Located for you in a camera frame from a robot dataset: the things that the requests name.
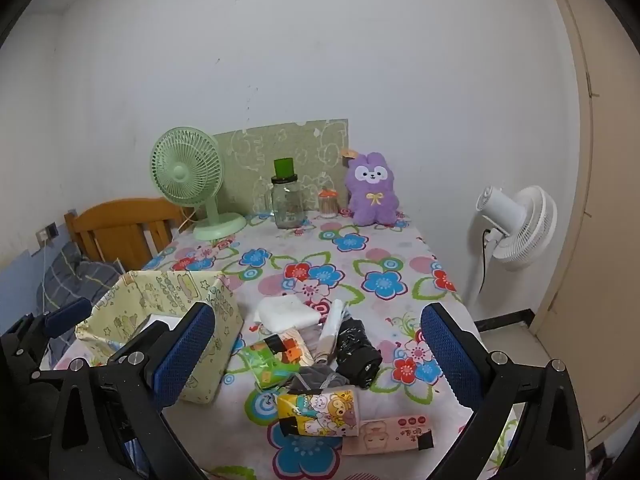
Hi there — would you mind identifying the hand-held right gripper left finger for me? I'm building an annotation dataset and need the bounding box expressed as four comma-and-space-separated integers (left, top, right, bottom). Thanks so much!
47, 301, 217, 480

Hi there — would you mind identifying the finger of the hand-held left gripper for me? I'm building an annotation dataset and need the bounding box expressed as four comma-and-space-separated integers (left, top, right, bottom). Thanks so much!
0, 297, 95, 378

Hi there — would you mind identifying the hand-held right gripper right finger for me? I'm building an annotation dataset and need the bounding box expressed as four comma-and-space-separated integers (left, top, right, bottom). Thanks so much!
420, 302, 586, 480

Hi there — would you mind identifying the cartoon printed storage box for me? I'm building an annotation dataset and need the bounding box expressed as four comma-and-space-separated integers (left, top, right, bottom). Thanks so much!
75, 270, 245, 405

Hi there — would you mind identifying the green printed packet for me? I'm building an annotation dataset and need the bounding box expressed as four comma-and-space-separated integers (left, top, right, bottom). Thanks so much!
239, 327, 315, 392

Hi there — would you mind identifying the black plastic bag roll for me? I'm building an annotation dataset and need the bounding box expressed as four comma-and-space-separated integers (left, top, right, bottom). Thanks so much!
335, 316, 383, 390

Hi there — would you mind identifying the pink tissue pack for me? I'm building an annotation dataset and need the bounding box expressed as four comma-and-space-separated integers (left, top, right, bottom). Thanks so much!
341, 412, 435, 457

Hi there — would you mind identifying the white towel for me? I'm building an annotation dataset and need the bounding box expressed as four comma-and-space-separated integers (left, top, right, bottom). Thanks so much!
251, 295, 321, 333

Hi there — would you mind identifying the white plastic bag roll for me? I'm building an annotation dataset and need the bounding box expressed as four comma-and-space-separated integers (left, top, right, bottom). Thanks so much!
314, 299, 351, 366

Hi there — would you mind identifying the grey cloth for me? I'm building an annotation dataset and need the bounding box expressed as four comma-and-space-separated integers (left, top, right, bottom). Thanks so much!
285, 366, 351, 395

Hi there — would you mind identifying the yellow cartoon tissue pack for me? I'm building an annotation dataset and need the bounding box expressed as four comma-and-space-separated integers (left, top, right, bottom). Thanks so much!
276, 387, 362, 438

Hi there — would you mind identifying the grey plaid bedding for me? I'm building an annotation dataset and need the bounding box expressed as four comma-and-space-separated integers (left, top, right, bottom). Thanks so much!
37, 240, 126, 321

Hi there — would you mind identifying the white paper sheet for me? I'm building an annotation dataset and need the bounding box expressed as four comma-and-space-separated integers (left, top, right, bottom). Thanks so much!
136, 312, 185, 335

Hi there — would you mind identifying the wooden chair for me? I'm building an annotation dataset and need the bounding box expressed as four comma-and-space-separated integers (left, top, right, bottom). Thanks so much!
64, 197, 201, 273

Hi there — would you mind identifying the white standing fan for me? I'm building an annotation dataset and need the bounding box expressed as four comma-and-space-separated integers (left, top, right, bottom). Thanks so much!
462, 185, 558, 311

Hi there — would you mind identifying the beige wooden door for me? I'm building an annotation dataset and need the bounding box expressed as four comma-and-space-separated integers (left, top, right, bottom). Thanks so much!
530, 0, 640, 456

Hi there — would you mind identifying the purple plush bunny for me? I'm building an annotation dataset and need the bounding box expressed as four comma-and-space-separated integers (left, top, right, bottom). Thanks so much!
342, 149, 401, 227

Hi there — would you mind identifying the glass jar mug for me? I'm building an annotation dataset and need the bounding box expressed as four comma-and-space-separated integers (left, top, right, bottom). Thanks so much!
253, 174, 306, 230

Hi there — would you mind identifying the green desk fan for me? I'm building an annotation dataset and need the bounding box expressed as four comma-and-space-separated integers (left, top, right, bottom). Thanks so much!
151, 127, 247, 242

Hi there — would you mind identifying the cotton swab jar orange lid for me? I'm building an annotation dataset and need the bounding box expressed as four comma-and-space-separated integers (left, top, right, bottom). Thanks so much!
318, 187, 340, 218

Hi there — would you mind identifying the green printed board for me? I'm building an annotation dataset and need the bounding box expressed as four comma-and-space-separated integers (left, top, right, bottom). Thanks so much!
212, 119, 349, 216

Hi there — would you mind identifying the wall socket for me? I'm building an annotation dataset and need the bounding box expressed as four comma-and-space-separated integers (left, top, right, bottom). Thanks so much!
36, 222, 60, 248

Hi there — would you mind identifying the black fan cable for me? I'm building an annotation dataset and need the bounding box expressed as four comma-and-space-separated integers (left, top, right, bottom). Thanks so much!
479, 227, 496, 296

